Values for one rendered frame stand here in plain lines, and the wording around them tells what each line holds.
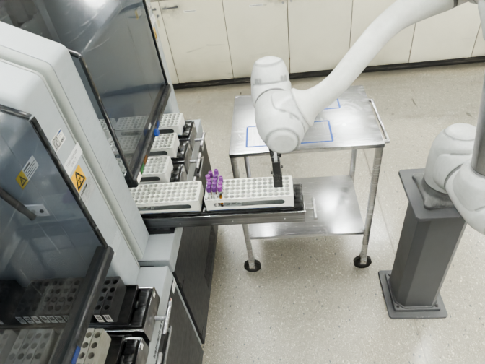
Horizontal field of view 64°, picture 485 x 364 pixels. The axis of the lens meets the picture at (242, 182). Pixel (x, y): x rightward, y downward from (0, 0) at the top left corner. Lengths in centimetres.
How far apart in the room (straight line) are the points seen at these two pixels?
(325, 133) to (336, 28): 202
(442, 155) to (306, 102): 62
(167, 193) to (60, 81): 56
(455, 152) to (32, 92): 117
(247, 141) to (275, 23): 198
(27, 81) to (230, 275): 153
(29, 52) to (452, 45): 339
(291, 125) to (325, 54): 274
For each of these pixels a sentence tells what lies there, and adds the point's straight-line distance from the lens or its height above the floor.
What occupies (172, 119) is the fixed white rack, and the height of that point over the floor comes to 86.
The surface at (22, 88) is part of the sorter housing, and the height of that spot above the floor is 144.
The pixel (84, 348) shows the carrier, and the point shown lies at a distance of 109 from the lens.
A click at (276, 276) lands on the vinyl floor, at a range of 211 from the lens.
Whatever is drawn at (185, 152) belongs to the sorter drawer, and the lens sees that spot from 163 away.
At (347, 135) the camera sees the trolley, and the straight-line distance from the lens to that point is 159.
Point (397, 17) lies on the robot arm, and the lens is 106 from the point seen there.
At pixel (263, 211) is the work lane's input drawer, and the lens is 131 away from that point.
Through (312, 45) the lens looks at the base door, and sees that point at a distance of 355.
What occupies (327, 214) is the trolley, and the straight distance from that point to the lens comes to 200.
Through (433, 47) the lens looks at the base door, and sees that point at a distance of 382.
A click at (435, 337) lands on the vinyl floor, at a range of 204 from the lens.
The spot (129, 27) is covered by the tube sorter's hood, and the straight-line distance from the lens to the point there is 141.
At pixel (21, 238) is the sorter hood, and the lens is 81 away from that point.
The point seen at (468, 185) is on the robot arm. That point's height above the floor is 95.
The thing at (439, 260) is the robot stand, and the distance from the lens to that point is 177.
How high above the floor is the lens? 176
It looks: 42 degrees down
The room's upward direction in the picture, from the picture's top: 9 degrees counter-clockwise
